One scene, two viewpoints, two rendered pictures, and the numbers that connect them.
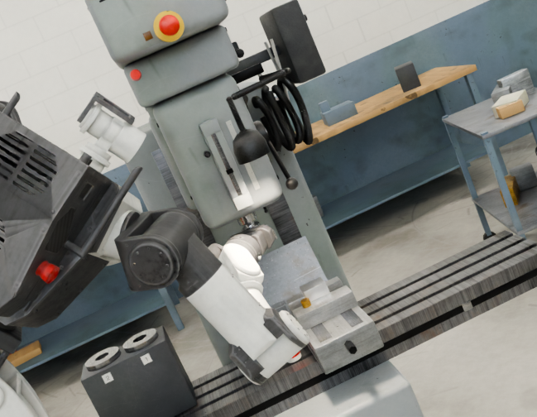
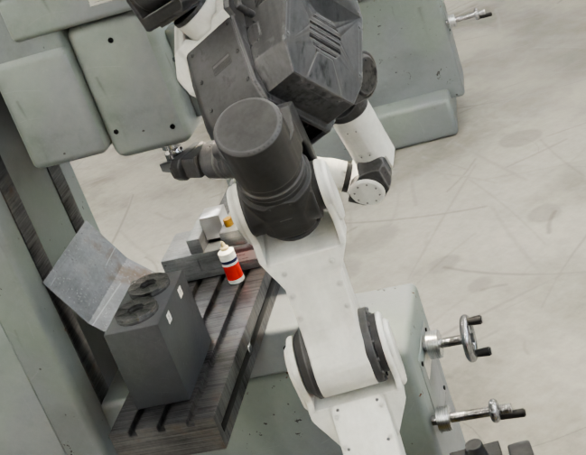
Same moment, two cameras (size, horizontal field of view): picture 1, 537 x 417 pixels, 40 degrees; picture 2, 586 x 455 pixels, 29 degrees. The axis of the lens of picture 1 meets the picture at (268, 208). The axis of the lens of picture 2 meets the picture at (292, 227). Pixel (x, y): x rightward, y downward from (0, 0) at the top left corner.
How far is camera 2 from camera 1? 2.39 m
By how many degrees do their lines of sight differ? 64
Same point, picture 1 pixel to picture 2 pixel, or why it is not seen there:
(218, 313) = (376, 126)
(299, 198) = (71, 178)
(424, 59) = not seen: outside the picture
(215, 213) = (190, 121)
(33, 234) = (355, 32)
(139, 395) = (186, 334)
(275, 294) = (101, 281)
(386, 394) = not seen: hidden behind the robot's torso
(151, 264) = (367, 74)
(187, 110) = not seen: hidden behind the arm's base
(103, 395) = (171, 338)
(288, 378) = (262, 284)
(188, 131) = (162, 37)
